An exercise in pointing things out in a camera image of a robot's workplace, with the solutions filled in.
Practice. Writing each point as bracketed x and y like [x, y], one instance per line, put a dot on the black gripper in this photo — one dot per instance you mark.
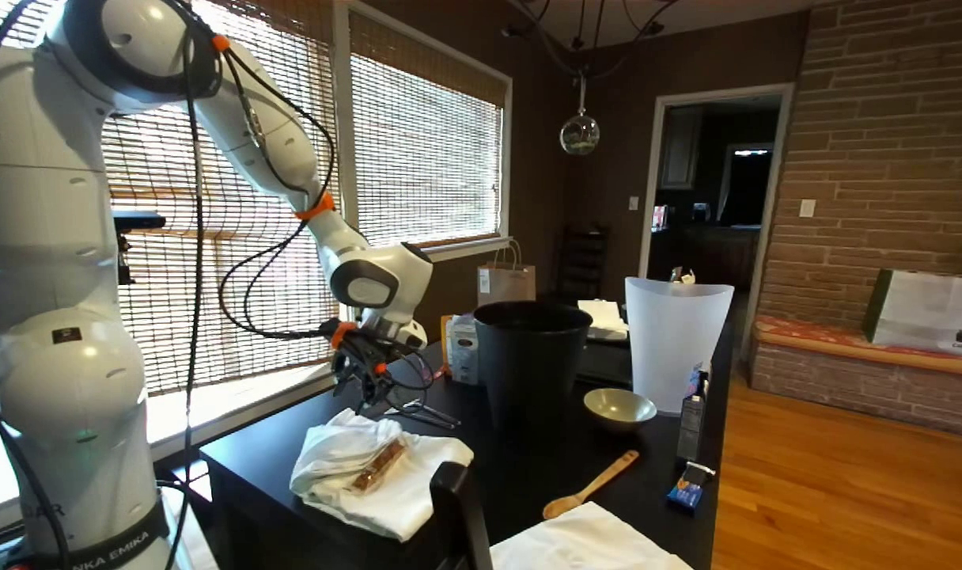
[369, 357]

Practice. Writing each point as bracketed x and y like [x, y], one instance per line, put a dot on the brown sachet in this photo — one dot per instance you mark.
[379, 467]

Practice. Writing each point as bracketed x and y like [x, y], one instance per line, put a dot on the white cloth towel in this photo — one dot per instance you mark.
[417, 462]
[580, 542]

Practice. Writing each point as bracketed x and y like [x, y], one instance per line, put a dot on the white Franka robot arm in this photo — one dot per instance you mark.
[58, 370]

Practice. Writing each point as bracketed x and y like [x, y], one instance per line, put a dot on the metal serving fork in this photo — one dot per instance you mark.
[434, 409]

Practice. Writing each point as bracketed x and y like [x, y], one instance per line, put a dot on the white printed pouch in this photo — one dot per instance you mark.
[462, 351]

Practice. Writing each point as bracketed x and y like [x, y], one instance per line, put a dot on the brown paper bag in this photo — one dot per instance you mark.
[503, 287]

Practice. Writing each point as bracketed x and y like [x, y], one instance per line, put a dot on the wide bamboo window blind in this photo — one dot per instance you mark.
[279, 275]

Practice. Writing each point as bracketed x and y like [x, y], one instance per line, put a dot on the wooden spoon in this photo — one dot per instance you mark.
[569, 500]

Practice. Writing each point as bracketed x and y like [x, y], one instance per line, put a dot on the white paper napkin stack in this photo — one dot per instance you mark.
[604, 317]

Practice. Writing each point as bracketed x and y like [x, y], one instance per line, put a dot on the grey ceramic bowl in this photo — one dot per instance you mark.
[618, 408]

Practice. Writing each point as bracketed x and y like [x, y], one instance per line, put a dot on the black shelf rack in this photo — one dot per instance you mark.
[582, 263]

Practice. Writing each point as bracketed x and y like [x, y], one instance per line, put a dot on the narrow bamboo window blind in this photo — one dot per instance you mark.
[428, 158]

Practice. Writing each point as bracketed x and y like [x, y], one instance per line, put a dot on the white pitcher container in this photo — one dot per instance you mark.
[676, 336]

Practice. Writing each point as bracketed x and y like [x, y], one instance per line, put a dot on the dark pump bottle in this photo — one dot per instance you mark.
[690, 423]

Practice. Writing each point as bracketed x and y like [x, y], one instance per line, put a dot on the small blue box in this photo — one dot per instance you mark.
[690, 489]

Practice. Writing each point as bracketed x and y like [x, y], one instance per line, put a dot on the white framed doorway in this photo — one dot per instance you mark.
[647, 192]

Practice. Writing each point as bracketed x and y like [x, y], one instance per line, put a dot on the brick hearth ledge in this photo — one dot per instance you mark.
[860, 375]

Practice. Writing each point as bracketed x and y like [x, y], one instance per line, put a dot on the black camera on window stand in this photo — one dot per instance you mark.
[137, 224]

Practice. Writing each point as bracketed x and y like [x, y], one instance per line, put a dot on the white wall light switch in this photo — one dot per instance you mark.
[806, 206]

